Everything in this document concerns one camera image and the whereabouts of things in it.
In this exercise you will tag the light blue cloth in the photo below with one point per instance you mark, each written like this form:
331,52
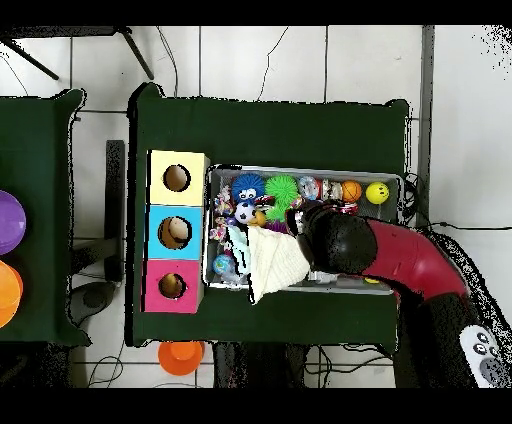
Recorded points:
240,244

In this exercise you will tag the cream white waffle cloth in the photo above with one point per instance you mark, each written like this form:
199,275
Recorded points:
276,260

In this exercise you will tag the yellow duck plush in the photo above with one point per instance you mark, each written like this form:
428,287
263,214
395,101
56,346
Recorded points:
171,280

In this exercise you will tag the purple plastic bowl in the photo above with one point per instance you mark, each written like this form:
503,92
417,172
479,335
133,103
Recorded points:
12,222

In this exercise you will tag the orange plastic bowl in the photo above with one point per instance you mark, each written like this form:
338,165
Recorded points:
8,296

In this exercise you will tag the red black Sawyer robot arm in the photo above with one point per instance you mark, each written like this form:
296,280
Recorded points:
408,256

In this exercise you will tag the wooden box with three holes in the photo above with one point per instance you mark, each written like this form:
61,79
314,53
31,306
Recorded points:
176,240

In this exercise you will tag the small soccer ball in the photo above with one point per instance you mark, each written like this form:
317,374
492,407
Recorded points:
244,213

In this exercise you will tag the blue spiky ball with eyes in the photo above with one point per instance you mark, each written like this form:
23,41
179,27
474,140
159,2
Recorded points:
247,187

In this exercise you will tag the large green spiky ball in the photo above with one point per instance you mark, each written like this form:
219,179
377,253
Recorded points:
281,188

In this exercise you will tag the small orange basketball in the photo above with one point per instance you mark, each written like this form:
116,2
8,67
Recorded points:
351,191

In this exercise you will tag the yellow foam ball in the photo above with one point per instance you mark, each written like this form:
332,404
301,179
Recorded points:
377,193

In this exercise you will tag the black upright panel stand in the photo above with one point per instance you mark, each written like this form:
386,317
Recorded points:
115,180

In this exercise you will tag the orange plastic cup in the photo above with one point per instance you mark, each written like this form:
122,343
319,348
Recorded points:
180,358

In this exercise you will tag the black tripod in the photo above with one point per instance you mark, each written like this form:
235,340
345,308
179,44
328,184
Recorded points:
138,53

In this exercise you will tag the dark green side tablecloth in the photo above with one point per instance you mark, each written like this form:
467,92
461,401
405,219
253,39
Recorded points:
36,120

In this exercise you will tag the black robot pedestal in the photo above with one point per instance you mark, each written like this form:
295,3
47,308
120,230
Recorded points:
256,366

